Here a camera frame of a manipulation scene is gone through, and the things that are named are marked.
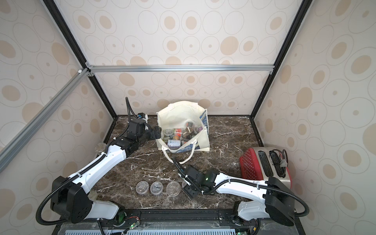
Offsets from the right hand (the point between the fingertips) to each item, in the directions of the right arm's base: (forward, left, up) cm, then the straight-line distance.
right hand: (193, 185), depth 80 cm
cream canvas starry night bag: (+38, +8, +3) cm, 39 cm away
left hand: (+24, +20, +19) cm, 37 cm away
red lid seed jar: (+34, +12, +3) cm, 36 cm away
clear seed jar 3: (-3, +10, +1) cm, 11 cm away
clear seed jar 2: (-3, +20, +1) cm, 20 cm away
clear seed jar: (-3, +27, +2) cm, 27 cm away
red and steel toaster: (+8, -33, +13) cm, 37 cm away
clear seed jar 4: (-1, +5, +3) cm, 6 cm away
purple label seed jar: (+23, +13, +6) cm, 27 cm away
